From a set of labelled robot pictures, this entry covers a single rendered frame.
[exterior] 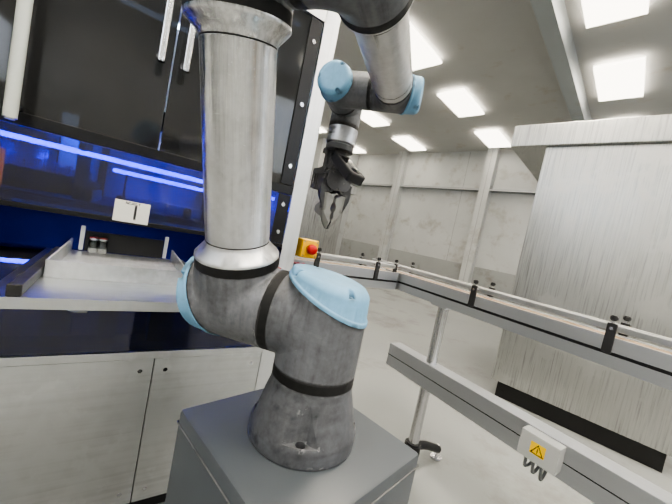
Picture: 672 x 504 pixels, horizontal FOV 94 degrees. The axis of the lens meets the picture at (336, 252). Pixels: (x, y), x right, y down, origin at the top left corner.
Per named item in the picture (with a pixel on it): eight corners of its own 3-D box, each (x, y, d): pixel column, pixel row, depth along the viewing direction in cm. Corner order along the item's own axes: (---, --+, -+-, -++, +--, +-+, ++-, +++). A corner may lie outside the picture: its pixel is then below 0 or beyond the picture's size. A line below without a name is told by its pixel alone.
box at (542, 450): (515, 451, 110) (521, 426, 109) (522, 448, 112) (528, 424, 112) (554, 477, 100) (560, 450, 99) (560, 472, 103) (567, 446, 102)
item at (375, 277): (279, 280, 128) (286, 242, 127) (265, 272, 141) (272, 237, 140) (397, 290, 167) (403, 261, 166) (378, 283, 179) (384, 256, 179)
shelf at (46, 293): (45, 254, 87) (46, 247, 86) (278, 276, 126) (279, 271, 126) (-25, 308, 47) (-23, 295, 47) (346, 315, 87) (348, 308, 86)
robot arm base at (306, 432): (374, 443, 45) (388, 378, 45) (292, 492, 34) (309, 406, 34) (307, 392, 56) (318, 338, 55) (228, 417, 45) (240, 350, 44)
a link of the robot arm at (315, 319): (346, 397, 37) (370, 287, 36) (246, 365, 40) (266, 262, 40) (362, 362, 49) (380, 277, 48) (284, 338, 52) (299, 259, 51)
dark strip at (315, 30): (269, 241, 114) (311, 16, 109) (280, 243, 117) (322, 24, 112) (270, 241, 113) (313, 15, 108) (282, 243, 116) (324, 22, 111)
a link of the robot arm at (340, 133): (363, 132, 79) (337, 120, 74) (360, 150, 79) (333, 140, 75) (346, 136, 85) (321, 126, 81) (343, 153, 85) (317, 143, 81)
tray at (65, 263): (69, 250, 89) (71, 237, 89) (171, 260, 104) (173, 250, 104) (43, 277, 61) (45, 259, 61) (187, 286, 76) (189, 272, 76)
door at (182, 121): (159, 150, 92) (193, -59, 88) (291, 186, 116) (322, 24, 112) (159, 150, 91) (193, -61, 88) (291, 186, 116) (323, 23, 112)
